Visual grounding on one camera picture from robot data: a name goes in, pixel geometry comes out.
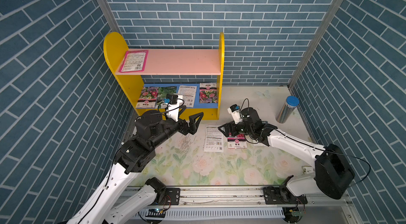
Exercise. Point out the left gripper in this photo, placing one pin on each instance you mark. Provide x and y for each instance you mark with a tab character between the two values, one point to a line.
191	128

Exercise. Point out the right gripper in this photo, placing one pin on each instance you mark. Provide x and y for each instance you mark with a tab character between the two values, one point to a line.
232	125

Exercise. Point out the red peony seed bag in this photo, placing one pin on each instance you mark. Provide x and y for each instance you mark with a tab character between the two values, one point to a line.
237	142

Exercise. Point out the white text gourd seed bag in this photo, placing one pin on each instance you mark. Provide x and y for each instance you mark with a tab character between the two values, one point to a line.
214	141

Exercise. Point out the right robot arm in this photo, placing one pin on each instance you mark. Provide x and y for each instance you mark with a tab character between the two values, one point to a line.
331	172

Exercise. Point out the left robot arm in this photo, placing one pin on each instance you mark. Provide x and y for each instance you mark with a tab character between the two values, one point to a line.
153	128

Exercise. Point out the white back-side seed bag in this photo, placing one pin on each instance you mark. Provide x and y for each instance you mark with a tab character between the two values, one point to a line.
188	93

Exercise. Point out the colourful flower seed bag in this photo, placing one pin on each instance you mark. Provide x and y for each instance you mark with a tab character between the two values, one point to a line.
208	93

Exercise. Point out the yellow wooden shelf unit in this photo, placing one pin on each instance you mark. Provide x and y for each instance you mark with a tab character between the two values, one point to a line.
166	62

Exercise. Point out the green gourd seed bag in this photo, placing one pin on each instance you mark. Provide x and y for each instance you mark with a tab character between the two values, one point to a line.
162	94

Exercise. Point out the candy chrysanthemum seed bag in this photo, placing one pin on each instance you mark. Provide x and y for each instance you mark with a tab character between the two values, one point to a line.
148	97

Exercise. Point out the pink-bordered seed bag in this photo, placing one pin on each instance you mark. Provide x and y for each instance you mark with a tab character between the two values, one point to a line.
134	61

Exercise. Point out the floral table mat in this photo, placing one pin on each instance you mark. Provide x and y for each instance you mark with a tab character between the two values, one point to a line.
182	160

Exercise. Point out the steel bottle blue cap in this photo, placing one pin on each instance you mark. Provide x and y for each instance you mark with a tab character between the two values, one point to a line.
291	103

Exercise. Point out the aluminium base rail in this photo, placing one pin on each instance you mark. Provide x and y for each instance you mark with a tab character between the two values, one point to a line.
244	205

